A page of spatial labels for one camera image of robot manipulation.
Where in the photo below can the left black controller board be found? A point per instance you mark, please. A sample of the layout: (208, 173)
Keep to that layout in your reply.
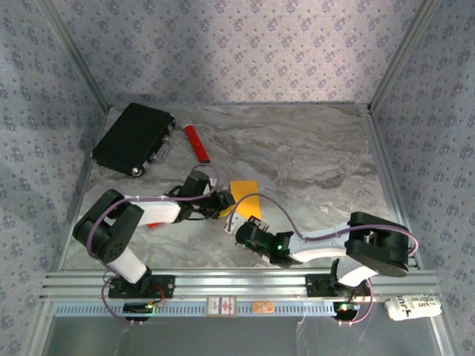
(135, 308)

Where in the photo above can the small orange sticker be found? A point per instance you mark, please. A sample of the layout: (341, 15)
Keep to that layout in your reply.
(262, 306)

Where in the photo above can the right black controller board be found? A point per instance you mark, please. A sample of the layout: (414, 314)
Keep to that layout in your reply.
(345, 309)

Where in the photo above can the black carrying case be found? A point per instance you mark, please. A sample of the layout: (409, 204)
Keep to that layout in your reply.
(130, 137)

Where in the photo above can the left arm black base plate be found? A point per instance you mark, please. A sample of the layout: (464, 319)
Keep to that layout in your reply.
(163, 285)

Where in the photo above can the aluminium side rail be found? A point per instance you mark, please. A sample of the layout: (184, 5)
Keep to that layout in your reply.
(76, 207)
(381, 148)

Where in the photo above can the long aluminium mounting rail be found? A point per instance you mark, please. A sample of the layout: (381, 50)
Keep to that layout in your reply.
(241, 283)

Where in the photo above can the red cylindrical tube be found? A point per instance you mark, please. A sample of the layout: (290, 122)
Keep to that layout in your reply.
(196, 142)

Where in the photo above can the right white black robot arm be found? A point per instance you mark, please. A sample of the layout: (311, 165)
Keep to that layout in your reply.
(323, 246)

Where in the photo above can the black controller board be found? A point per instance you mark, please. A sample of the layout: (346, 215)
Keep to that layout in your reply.
(135, 308)
(345, 309)

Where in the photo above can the grey metal panel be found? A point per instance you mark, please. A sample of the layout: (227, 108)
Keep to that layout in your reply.
(241, 337)

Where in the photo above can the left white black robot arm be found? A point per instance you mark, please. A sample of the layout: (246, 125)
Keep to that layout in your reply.
(159, 209)

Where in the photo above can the white printed label card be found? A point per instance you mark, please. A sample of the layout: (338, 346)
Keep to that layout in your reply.
(221, 306)

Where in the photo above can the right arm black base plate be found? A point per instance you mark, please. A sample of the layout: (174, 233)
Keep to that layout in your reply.
(319, 285)

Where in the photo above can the crumpled white printed paper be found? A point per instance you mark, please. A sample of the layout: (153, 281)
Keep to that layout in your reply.
(415, 308)

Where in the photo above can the aluminium frame post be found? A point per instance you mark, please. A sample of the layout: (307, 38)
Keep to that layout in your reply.
(401, 55)
(76, 55)

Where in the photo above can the orange paper sheet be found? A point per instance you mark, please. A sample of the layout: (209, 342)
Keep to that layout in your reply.
(246, 196)

